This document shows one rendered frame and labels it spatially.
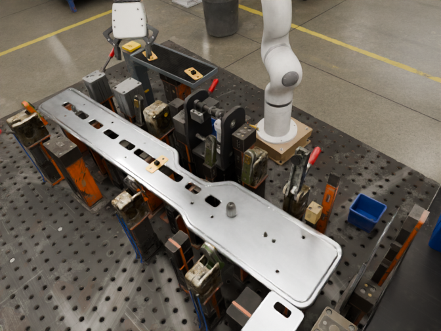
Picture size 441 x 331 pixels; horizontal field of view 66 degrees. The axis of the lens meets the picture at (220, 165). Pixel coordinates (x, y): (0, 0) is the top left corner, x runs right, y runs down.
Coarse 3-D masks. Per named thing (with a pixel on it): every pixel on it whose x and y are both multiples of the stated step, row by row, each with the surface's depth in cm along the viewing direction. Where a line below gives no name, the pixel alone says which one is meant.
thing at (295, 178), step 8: (296, 152) 90; (304, 152) 90; (296, 160) 88; (304, 160) 90; (296, 168) 94; (304, 168) 92; (296, 176) 96; (288, 184) 98; (296, 184) 97; (288, 192) 100; (296, 192) 98
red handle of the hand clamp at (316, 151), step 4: (316, 148) 99; (320, 148) 99; (312, 152) 99; (316, 152) 99; (312, 156) 99; (316, 156) 99; (312, 160) 99; (308, 164) 99; (312, 164) 99; (308, 168) 99; (304, 176) 99; (292, 188) 99; (292, 192) 99
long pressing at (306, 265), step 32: (64, 96) 153; (64, 128) 138; (128, 128) 134; (128, 160) 122; (160, 192) 111; (224, 192) 109; (192, 224) 102; (224, 224) 101; (256, 224) 100; (288, 224) 99; (224, 256) 95; (256, 256) 93; (288, 256) 93; (320, 256) 92; (288, 288) 87; (320, 288) 86
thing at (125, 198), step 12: (132, 192) 110; (120, 204) 103; (132, 204) 105; (144, 204) 110; (120, 216) 105; (132, 216) 109; (144, 216) 114; (132, 228) 111; (144, 228) 117; (132, 240) 122; (144, 240) 120; (156, 240) 127; (144, 252) 124; (156, 252) 129; (144, 264) 127
